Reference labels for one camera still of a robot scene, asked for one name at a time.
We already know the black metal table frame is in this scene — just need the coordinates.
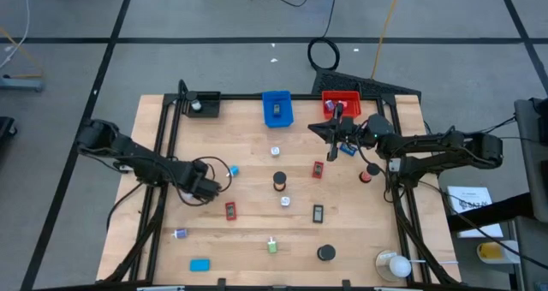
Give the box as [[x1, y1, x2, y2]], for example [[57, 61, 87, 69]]
[[102, 80, 462, 286]]

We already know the white floor cable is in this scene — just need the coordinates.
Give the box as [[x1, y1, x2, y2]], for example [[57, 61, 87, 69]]
[[0, 0, 32, 69]]

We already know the black capped hourglass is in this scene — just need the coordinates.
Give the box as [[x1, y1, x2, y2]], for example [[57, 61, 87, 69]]
[[317, 244, 337, 262]]

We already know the thin white stick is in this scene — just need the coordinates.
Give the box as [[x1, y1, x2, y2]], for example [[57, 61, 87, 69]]
[[409, 258, 459, 266]]

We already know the black floor object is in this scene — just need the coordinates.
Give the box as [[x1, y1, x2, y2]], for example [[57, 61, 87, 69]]
[[0, 116, 18, 140]]

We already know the black coiled cable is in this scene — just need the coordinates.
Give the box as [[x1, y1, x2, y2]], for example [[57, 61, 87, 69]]
[[307, 0, 342, 72]]

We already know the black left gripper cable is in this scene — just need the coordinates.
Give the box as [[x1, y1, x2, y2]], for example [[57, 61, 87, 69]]
[[177, 155, 235, 207]]

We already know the red sand hourglass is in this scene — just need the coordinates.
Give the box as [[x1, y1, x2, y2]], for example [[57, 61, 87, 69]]
[[358, 162, 381, 184]]

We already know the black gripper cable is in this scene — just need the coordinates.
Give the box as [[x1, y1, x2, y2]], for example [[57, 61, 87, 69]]
[[177, 155, 235, 207], [354, 140, 408, 205]]

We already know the blue plastic basket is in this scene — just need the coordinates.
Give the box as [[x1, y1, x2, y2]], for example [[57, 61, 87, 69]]
[[261, 89, 295, 129]]

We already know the white ball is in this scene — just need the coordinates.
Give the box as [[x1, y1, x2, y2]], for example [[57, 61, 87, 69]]
[[388, 255, 413, 279]]

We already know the orange floor cable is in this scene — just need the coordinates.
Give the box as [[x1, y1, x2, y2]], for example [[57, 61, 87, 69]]
[[0, 25, 45, 79]]

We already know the red plastic basket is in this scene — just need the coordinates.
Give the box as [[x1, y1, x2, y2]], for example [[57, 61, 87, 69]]
[[321, 90, 362, 121]]

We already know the grey floor stand base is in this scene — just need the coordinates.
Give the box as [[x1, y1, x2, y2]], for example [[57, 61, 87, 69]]
[[0, 75, 46, 93]]

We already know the black bar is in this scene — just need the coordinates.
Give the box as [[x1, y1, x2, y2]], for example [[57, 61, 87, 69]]
[[447, 192, 536, 235]]

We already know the white sand hourglass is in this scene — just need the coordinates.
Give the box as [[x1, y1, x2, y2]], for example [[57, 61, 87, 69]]
[[185, 90, 203, 112]]

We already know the black shallow tray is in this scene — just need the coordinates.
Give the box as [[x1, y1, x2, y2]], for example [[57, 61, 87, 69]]
[[184, 90, 222, 119]]

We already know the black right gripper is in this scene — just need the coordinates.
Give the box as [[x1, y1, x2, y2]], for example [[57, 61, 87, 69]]
[[308, 103, 366, 162]]

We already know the black floor mat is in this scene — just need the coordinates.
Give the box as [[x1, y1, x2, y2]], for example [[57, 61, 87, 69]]
[[311, 67, 423, 100]]

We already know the orange sand hourglass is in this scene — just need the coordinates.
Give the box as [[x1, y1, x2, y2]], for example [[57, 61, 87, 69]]
[[271, 170, 288, 193]]

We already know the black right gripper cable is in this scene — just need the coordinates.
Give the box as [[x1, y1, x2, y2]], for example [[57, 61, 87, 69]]
[[354, 140, 408, 205]]

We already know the grey box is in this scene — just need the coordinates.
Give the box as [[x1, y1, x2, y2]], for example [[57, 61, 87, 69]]
[[511, 216, 548, 291]]

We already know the white printed booklet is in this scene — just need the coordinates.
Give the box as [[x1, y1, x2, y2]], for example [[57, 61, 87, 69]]
[[446, 186, 505, 240]]

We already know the yellow cable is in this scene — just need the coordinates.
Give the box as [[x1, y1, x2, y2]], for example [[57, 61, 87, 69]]
[[370, 0, 405, 80]]

